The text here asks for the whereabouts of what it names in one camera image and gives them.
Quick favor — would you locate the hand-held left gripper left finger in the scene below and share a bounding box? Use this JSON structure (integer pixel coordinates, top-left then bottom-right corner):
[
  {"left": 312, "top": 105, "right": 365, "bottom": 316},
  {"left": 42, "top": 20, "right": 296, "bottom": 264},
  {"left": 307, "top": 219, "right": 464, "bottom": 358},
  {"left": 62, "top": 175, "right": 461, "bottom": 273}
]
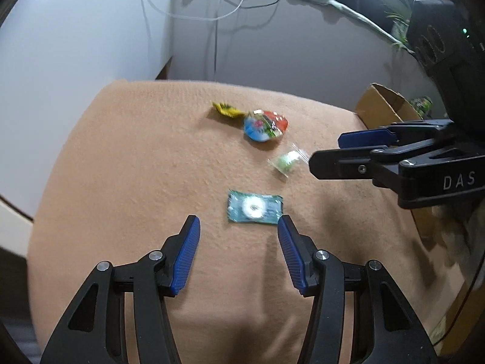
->
[{"left": 40, "top": 215, "right": 201, "bottom": 364}]

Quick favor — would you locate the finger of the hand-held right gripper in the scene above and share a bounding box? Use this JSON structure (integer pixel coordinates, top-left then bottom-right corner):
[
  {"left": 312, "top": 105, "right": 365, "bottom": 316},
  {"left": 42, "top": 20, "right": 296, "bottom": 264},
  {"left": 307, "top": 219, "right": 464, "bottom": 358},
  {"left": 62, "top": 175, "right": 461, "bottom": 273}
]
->
[
  {"left": 337, "top": 119, "right": 459, "bottom": 148},
  {"left": 309, "top": 136, "right": 467, "bottom": 190}
]

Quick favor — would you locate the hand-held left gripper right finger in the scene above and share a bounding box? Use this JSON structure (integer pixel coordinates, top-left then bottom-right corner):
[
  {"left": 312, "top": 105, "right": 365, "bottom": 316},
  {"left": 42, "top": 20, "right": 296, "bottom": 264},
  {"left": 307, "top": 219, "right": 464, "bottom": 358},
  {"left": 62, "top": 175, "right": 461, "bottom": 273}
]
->
[{"left": 277, "top": 214, "right": 440, "bottom": 364}]

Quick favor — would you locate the cardboard box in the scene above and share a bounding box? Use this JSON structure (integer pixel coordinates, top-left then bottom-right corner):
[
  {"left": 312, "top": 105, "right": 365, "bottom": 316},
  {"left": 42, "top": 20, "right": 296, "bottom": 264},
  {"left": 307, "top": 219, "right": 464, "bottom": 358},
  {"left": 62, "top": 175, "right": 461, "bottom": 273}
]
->
[{"left": 354, "top": 83, "right": 436, "bottom": 249}]

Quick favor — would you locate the green candy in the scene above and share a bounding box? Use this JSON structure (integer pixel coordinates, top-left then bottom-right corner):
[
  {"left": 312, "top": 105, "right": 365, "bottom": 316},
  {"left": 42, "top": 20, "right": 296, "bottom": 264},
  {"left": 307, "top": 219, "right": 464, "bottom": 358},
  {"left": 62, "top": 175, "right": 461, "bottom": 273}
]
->
[{"left": 267, "top": 143, "right": 309, "bottom": 179}]

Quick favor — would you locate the teal mint candy packet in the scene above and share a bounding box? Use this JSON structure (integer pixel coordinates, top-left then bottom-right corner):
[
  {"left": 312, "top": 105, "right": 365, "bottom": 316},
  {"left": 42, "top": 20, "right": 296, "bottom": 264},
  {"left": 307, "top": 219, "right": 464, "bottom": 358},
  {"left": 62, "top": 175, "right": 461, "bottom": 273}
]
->
[{"left": 226, "top": 190, "right": 284, "bottom": 225}]

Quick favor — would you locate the green printed box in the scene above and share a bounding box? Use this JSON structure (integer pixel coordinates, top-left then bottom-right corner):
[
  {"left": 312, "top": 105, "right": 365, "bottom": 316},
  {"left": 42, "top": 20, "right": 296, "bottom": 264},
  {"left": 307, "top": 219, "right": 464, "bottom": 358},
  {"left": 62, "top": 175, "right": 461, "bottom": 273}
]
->
[{"left": 409, "top": 96, "right": 434, "bottom": 116}]

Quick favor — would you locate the green potted plant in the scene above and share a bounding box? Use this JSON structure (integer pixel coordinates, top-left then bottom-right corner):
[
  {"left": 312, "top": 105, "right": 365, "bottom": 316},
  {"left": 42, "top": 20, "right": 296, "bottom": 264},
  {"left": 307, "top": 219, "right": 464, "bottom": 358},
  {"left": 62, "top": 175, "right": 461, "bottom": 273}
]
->
[{"left": 383, "top": 5, "right": 415, "bottom": 52}]

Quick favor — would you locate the round blue red snack packet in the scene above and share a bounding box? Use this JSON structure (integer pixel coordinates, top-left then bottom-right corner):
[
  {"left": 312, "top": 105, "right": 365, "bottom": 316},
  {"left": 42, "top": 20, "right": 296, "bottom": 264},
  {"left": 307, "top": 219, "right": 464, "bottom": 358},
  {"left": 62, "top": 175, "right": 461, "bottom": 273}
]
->
[{"left": 242, "top": 109, "right": 290, "bottom": 143}]

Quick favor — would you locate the yellow wrapped candy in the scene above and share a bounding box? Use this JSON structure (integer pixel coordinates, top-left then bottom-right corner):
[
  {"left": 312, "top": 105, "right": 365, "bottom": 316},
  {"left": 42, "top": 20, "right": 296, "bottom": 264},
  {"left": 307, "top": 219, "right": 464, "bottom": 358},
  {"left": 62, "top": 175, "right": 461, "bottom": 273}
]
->
[{"left": 211, "top": 101, "right": 246, "bottom": 119}]

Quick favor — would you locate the black cable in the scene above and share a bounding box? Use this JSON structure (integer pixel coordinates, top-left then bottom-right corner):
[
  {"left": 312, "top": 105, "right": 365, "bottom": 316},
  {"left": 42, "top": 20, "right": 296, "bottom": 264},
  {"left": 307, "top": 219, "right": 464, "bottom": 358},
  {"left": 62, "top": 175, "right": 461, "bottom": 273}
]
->
[{"left": 210, "top": 0, "right": 300, "bottom": 82}]

